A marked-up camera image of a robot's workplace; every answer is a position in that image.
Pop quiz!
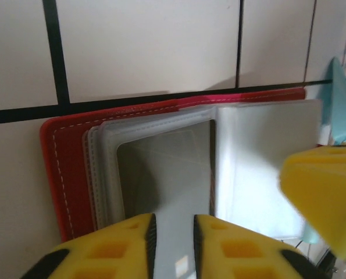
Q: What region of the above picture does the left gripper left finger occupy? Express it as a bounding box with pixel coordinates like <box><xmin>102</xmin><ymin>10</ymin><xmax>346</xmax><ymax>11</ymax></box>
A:
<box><xmin>20</xmin><ymin>213</ymin><xmax>158</xmax><ymax>279</ymax></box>

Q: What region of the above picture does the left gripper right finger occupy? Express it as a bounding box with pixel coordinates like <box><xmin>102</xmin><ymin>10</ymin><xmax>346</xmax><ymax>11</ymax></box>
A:
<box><xmin>192</xmin><ymin>214</ymin><xmax>331</xmax><ymax>279</ymax></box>

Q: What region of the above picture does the red card holder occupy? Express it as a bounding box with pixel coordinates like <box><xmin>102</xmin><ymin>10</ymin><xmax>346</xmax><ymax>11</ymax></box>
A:
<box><xmin>39</xmin><ymin>87</ymin><xmax>323</xmax><ymax>244</ymax></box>

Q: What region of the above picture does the teal tube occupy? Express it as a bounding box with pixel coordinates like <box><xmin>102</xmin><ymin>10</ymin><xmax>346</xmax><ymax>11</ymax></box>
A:
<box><xmin>302</xmin><ymin>56</ymin><xmax>346</xmax><ymax>245</ymax></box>

